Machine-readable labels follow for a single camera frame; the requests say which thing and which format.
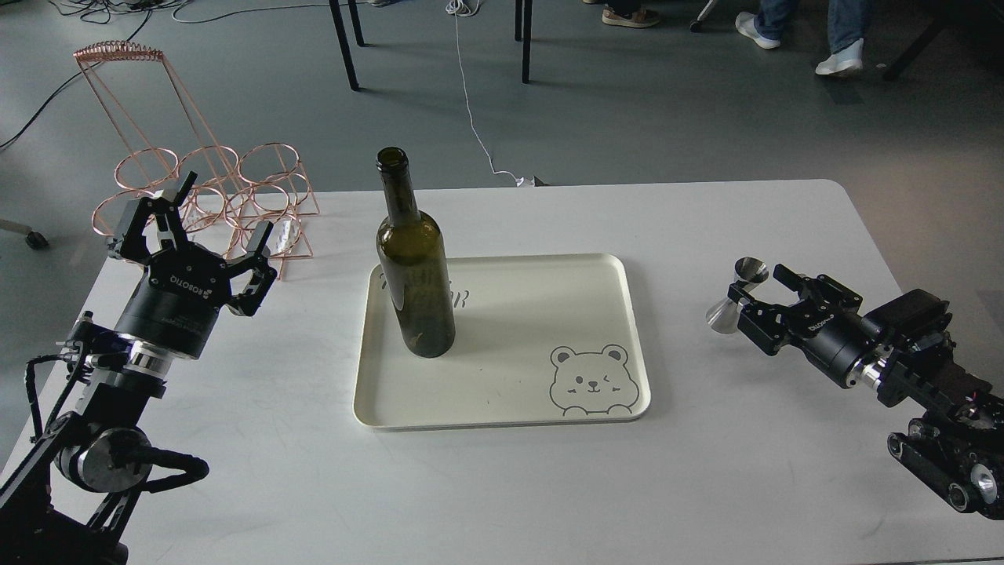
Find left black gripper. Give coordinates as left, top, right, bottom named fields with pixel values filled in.
left=107, top=171, right=278, bottom=361

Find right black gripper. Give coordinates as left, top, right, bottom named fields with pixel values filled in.
left=730, top=264, right=875, bottom=389

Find steel jigger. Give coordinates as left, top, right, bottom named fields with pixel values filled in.
left=706, top=257, right=769, bottom=335

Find dark green wine bottle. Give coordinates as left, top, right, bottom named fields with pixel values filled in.
left=377, top=147, right=456, bottom=358

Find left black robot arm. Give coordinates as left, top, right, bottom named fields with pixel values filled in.
left=1, top=173, right=277, bottom=564

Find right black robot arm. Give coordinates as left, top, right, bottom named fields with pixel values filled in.
left=706, top=257, right=1003, bottom=521

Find chair caster wheel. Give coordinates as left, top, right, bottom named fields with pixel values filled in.
left=0, top=218, right=49, bottom=250

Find cream bear tray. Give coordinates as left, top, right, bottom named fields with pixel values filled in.
left=354, top=253, right=650, bottom=430

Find person in blue jeans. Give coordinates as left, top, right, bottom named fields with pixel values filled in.
left=734, top=1, right=874, bottom=78

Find seated person brown shoe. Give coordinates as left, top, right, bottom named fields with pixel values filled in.
left=582, top=0, right=662, bottom=29

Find black table legs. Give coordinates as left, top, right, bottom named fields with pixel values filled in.
left=328, top=0, right=534, bottom=92

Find copper wire wine rack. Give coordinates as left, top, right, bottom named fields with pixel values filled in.
left=73, top=40, right=322, bottom=272

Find white floor cable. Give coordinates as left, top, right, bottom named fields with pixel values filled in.
left=446, top=0, right=536, bottom=188

